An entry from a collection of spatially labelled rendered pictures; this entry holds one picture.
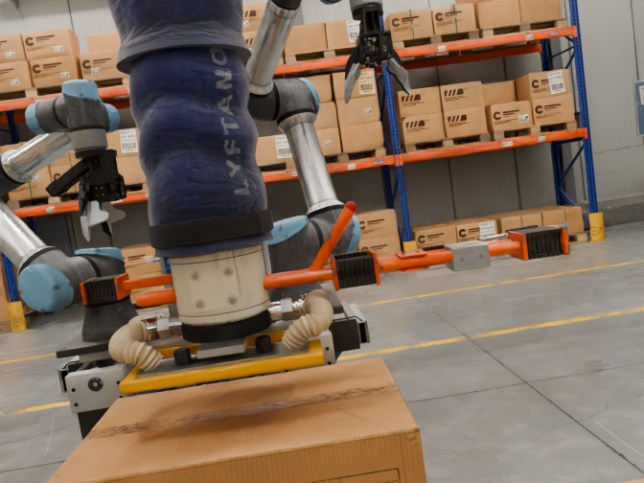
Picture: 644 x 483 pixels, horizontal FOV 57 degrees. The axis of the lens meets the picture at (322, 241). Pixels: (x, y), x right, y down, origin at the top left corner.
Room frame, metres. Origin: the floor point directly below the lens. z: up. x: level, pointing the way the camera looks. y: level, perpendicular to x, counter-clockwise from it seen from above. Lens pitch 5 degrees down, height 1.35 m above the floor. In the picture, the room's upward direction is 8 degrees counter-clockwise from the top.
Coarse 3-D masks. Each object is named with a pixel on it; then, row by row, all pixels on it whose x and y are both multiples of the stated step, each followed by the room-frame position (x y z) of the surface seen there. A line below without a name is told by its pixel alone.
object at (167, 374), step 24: (264, 336) 1.00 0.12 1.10; (168, 360) 1.03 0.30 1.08; (192, 360) 1.01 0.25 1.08; (216, 360) 0.98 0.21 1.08; (240, 360) 0.97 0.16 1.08; (264, 360) 0.96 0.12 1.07; (288, 360) 0.95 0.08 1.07; (312, 360) 0.95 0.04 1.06; (120, 384) 0.95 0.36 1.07; (144, 384) 0.95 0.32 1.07; (168, 384) 0.95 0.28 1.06
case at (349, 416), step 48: (240, 384) 1.25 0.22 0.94; (288, 384) 1.21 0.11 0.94; (336, 384) 1.16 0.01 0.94; (384, 384) 1.12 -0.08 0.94; (96, 432) 1.09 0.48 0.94; (144, 432) 1.06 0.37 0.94; (192, 432) 1.02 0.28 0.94; (240, 432) 0.99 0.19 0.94; (288, 432) 0.96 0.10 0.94; (336, 432) 0.93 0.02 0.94; (384, 432) 0.91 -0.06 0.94; (96, 480) 0.89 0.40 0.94; (144, 480) 0.89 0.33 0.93; (192, 480) 0.89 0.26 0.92; (240, 480) 0.90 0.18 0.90; (288, 480) 0.90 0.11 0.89; (336, 480) 0.90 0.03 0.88; (384, 480) 0.91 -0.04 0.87
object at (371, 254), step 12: (360, 252) 1.14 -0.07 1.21; (372, 252) 1.08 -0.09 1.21; (336, 264) 1.05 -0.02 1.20; (348, 264) 1.05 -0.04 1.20; (360, 264) 1.05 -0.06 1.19; (372, 264) 1.05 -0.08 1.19; (336, 276) 1.06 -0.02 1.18; (348, 276) 1.06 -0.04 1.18; (360, 276) 1.05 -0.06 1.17; (372, 276) 1.05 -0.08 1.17; (336, 288) 1.06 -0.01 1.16
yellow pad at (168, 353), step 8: (288, 320) 1.21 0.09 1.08; (256, 336) 1.14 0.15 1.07; (272, 336) 1.14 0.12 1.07; (280, 336) 1.14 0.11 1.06; (312, 336) 1.15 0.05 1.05; (192, 344) 1.15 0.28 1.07; (248, 344) 1.14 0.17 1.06; (160, 352) 1.14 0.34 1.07; (168, 352) 1.14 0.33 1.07; (192, 352) 1.14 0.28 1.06
